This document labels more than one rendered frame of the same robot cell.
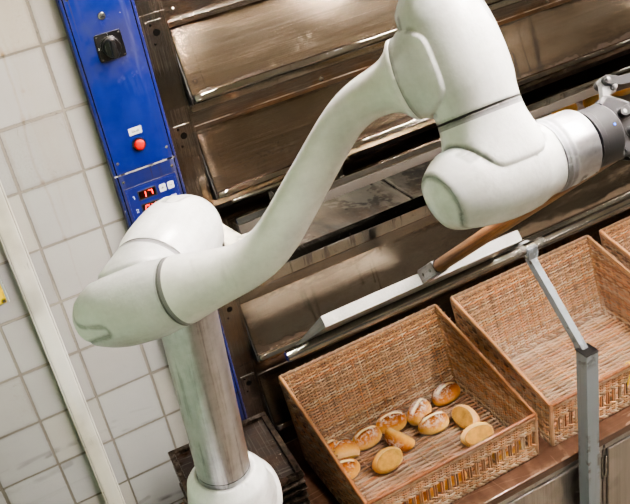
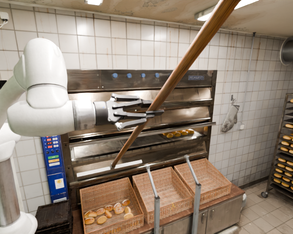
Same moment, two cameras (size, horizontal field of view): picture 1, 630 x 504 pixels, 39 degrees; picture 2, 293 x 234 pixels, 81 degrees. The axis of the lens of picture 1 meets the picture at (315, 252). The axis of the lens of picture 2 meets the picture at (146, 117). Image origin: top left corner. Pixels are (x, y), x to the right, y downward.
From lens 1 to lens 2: 76 cm
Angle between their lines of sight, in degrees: 16
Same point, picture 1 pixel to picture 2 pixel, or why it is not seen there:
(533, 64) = (159, 121)
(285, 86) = not seen: hidden behind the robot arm
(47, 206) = not seen: hidden behind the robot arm
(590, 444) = (156, 226)
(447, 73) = (26, 69)
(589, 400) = (156, 212)
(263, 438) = (65, 207)
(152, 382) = (41, 185)
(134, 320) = not seen: outside the picture
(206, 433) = not seen: outside the picture
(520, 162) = (45, 109)
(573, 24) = (170, 114)
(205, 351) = not seen: outside the picture
